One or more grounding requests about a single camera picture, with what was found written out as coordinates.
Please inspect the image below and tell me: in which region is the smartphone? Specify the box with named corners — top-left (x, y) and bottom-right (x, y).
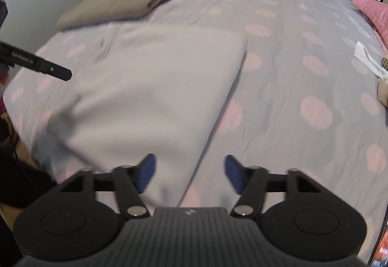
top-left (368, 213), bottom-right (388, 267)

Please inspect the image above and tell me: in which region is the black white garment pile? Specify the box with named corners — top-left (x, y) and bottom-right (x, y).
top-left (354, 42), bottom-right (387, 108)

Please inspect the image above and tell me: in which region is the folded beige garment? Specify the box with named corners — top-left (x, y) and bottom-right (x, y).
top-left (57, 0), bottom-right (170, 31)

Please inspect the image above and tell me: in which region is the pink pillow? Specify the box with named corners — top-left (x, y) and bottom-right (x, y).
top-left (352, 0), bottom-right (387, 54)

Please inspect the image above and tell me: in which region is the grey pink-dotted bed sheet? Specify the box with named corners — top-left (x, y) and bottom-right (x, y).
top-left (2, 0), bottom-right (388, 266)

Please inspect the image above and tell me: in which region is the white cream sweatshirt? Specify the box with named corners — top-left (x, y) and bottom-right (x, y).
top-left (33, 23), bottom-right (247, 206)

